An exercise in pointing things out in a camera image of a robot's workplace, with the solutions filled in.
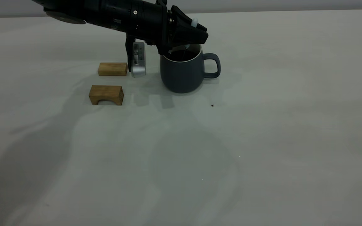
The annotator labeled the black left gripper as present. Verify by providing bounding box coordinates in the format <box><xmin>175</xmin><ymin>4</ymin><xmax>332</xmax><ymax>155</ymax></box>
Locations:
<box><xmin>126</xmin><ymin>0</ymin><xmax>209</xmax><ymax>56</ymax></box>

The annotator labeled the arched wooden block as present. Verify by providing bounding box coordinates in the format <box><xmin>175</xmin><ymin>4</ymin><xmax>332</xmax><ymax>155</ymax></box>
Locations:
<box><xmin>89</xmin><ymin>85</ymin><xmax>124</xmax><ymax>106</ymax></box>

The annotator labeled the spoon with pale blue handle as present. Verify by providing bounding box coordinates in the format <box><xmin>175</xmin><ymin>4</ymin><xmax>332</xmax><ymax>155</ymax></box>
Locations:
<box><xmin>184</xmin><ymin>18</ymin><xmax>199</xmax><ymax>59</ymax></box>

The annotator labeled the dark grey ceramic mug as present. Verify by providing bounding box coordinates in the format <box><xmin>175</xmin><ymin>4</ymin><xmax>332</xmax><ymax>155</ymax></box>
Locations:
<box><xmin>160</xmin><ymin>44</ymin><xmax>222</xmax><ymax>94</ymax></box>

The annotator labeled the flat rectangular wooden block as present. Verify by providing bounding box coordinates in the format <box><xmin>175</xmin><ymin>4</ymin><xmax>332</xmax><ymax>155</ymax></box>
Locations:
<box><xmin>98</xmin><ymin>62</ymin><xmax>128</xmax><ymax>77</ymax></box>

